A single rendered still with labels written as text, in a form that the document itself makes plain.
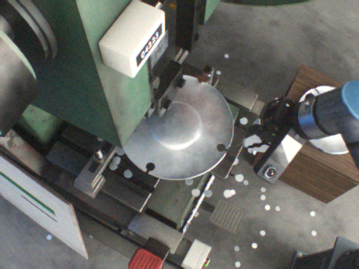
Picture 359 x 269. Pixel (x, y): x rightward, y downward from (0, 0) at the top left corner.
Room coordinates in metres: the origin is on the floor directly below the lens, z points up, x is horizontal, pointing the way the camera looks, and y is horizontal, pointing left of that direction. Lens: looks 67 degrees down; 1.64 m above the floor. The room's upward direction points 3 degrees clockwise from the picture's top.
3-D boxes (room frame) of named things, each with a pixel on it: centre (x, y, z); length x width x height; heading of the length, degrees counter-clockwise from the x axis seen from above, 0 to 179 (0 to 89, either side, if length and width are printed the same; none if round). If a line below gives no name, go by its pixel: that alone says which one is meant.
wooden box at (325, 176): (0.65, -0.60, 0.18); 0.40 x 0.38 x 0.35; 64
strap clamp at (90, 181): (0.30, 0.20, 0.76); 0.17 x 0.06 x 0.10; 154
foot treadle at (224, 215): (0.39, 0.00, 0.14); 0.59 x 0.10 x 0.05; 64
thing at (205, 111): (0.39, 0.01, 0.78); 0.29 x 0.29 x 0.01
